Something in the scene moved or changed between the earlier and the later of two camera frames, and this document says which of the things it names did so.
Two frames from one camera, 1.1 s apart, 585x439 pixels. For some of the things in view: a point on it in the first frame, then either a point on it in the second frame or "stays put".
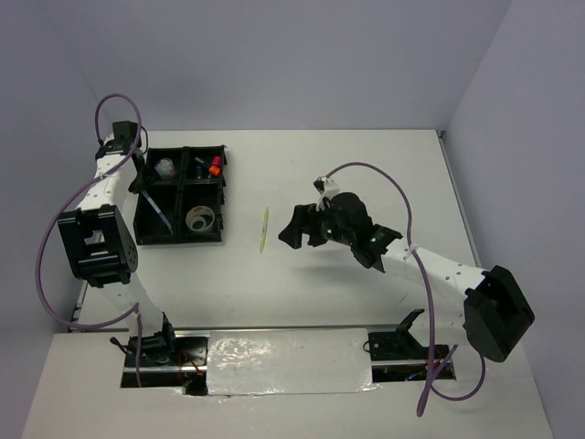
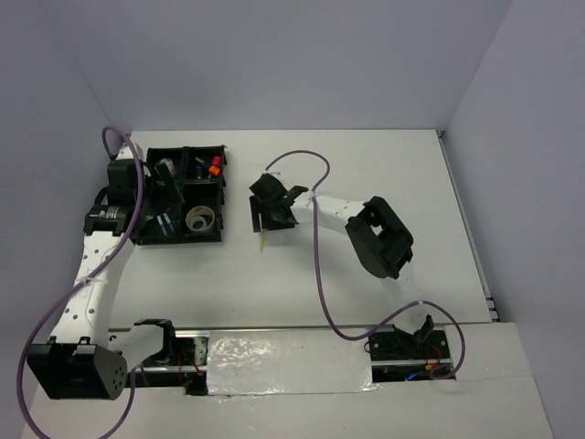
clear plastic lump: x=164 y=165 stays put
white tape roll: x=197 y=210 stays put
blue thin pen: x=163 y=216 -> x=160 y=220
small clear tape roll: x=198 y=219 stays put
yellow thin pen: x=264 y=229 stays put
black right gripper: x=305 y=216 -> x=258 y=208
